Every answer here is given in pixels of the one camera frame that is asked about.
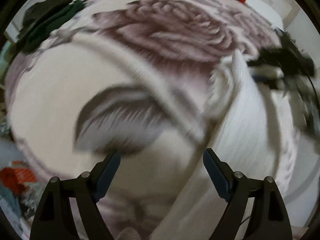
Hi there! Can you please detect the white knit cardigan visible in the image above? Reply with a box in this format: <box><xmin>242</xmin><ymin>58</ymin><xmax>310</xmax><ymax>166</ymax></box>
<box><xmin>150</xmin><ymin>51</ymin><xmax>299</xmax><ymax>239</ymax></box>

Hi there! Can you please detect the white pillow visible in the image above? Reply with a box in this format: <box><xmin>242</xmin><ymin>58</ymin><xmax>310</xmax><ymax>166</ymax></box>
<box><xmin>245</xmin><ymin>0</ymin><xmax>285</xmax><ymax>30</ymax></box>

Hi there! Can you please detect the dark green garment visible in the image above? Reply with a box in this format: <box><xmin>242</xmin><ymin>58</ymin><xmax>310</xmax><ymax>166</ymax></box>
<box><xmin>16</xmin><ymin>0</ymin><xmax>85</xmax><ymax>54</ymax></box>

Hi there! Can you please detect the floral purple bed blanket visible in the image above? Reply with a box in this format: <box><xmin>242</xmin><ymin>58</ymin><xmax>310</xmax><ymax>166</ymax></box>
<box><xmin>4</xmin><ymin>0</ymin><xmax>301</xmax><ymax>240</ymax></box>

